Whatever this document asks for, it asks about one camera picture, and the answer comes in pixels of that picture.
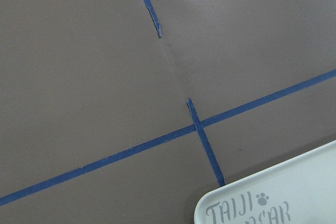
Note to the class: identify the white rectangular tray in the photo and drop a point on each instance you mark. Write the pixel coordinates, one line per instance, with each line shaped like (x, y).
(299, 190)

